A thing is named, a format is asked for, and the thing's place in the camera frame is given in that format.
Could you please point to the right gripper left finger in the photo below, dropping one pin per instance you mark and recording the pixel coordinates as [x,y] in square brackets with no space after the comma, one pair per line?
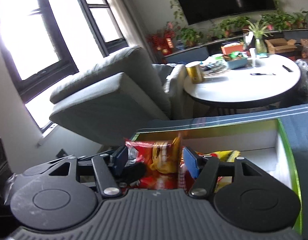
[77,177]

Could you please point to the white round table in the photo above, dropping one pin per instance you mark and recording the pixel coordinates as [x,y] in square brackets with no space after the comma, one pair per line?
[270,81]

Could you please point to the gold can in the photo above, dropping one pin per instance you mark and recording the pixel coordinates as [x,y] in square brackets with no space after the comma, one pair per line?
[195,72]

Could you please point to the blue striped tablecloth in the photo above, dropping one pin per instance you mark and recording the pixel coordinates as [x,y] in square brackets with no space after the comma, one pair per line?
[295,123]

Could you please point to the spider plant in vase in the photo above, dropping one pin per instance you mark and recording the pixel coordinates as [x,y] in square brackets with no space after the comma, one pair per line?
[259,30]

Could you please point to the brown cardboard box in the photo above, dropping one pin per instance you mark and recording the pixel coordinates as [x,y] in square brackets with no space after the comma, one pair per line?
[280,45]

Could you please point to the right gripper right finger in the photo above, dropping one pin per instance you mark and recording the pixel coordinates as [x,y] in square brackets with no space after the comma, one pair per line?
[248,180]

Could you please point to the red flower decoration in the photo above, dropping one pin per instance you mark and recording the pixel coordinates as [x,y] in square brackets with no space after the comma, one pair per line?
[163,39]

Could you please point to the green cardboard box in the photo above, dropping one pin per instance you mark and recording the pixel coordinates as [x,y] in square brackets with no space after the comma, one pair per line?
[176,215]

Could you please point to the grey sofa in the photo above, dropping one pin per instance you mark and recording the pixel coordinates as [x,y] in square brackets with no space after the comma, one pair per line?
[120,95]

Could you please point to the red yellow snack bag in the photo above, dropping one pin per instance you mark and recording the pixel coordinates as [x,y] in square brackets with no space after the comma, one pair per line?
[169,164]

